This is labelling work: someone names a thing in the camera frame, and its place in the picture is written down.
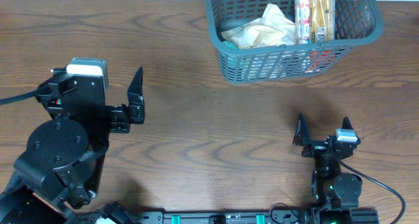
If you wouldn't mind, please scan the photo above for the teal snack packet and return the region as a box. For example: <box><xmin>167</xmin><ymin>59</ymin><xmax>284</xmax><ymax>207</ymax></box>
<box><xmin>222</xmin><ymin>41</ymin><xmax>239</xmax><ymax>50</ymax></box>

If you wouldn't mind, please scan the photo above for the Kleenex tissue multipack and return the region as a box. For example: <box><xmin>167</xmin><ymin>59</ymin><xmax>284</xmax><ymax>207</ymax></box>
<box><xmin>294</xmin><ymin>0</ymin><xmax>311</xmax><ymax>45</ymax></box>

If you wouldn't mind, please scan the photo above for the spaghetti packet with red ends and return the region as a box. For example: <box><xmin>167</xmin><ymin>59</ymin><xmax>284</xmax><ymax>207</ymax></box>
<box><xmin>309</xmin><ymin>0</ymin><xmax>337</xmax><ymax>71</ymax></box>

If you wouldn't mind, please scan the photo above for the beige paper bag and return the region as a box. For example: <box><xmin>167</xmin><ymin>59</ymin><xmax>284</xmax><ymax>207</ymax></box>
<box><xmin>221</xmin><ymin>24</ymin><xmax>296</xmax><ymax>50</ymax></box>
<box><xmin>261</xmin><ymin>3</ymin><xmax>296</xmax><ymax>39</ymax></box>

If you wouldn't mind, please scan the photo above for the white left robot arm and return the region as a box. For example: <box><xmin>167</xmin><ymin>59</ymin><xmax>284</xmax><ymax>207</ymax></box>
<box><xmin>1</xmin><ymin>68</ymin><xmax>145</xmax><ymax>223</ymax></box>

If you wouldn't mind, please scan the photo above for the grey plastic lattice basket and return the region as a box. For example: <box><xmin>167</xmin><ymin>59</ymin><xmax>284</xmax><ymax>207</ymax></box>
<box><xmin>204</xmin><ymin>0</ymin><xmax>384</xmax><ymax>83</ymax></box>

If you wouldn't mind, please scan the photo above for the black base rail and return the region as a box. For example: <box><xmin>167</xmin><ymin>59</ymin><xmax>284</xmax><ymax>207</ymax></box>
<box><xmin>78</xmin><ymin>202</ymin><xmax>380</xmax><ymax>224</ymax></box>

